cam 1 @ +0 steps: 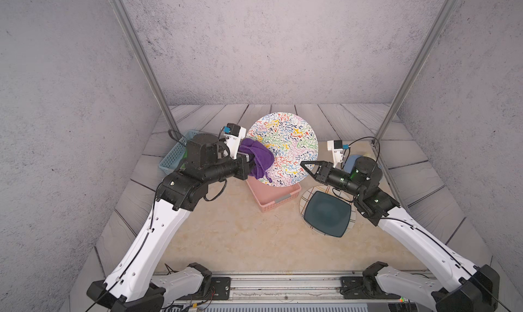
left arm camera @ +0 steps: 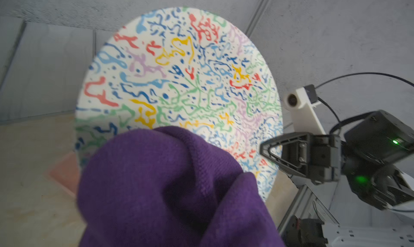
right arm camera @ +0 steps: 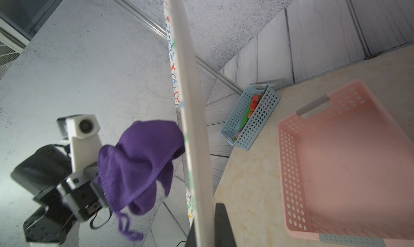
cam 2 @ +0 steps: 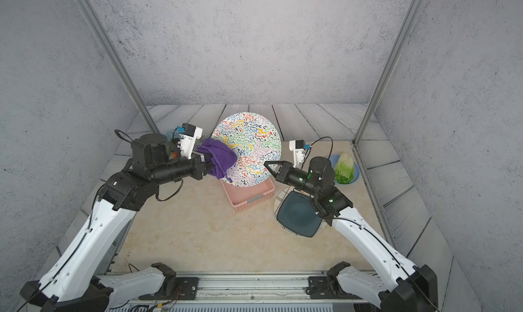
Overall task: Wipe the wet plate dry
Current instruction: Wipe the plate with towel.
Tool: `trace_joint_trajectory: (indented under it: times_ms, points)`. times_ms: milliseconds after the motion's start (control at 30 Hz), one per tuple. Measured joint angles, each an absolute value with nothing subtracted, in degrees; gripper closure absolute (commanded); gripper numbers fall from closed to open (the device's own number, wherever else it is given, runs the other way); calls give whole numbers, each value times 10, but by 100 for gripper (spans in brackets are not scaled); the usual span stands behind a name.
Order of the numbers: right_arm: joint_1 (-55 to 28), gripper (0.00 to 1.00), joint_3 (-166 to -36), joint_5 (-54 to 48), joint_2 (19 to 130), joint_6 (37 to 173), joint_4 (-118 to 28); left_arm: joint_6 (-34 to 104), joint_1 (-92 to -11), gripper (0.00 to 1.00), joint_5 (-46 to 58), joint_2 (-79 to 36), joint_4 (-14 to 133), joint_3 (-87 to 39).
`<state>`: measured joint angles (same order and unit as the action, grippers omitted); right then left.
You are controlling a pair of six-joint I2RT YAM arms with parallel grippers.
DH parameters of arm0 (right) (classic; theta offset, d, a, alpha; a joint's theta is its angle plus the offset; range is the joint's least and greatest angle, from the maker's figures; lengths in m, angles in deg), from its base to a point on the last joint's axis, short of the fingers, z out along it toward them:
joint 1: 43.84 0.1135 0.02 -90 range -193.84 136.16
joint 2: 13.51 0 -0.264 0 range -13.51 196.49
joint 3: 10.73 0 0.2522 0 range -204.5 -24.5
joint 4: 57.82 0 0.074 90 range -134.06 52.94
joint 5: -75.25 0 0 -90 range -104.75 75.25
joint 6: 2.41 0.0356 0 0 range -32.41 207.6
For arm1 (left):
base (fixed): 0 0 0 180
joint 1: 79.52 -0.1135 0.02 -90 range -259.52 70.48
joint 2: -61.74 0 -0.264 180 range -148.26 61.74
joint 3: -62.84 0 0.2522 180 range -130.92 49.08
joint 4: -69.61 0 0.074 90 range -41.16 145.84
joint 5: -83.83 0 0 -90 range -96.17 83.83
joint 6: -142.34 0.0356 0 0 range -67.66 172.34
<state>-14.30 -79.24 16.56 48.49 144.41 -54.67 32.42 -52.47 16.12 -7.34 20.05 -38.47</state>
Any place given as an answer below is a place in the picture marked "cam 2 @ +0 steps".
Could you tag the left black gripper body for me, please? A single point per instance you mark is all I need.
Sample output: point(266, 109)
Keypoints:
point(197, 169)

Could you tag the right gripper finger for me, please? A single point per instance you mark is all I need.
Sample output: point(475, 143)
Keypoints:
point(275, 172)
point(275, 163)

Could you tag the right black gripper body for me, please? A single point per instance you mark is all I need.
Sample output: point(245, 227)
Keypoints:
point(293, 177)

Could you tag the purple cloth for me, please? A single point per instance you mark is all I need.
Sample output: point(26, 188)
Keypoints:
point(219, 157)

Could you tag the colourful speckled round plate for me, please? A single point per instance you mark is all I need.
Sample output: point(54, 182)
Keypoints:
point(255, 140)

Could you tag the dark teal square plate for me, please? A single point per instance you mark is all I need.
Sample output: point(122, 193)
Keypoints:
point(298, 214)

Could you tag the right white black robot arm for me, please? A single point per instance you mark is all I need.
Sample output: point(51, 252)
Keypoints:
point(363, 238)

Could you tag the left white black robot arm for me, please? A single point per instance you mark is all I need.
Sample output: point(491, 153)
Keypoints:
point(72, 284)

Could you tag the light blue round plate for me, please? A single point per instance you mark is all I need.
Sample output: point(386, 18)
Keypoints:
point(334, 159)

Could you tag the pink perforated plastic basket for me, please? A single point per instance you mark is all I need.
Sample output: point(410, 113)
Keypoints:
point(242, 198)

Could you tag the green lettuce head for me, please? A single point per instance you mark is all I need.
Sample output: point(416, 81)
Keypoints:
point(344, 169)

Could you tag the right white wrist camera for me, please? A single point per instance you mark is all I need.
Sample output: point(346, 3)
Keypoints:
point(299, 149)

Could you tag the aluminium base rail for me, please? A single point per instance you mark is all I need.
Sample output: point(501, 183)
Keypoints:
point(253, 289)

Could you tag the left metal frame post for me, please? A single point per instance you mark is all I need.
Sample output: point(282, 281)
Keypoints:
point(89, 14)

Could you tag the metal frame post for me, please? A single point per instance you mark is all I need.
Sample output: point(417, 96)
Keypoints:
point(89, 14)
point(395, 53)

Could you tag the right metal frame post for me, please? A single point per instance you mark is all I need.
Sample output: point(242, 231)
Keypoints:
point(395, 53)

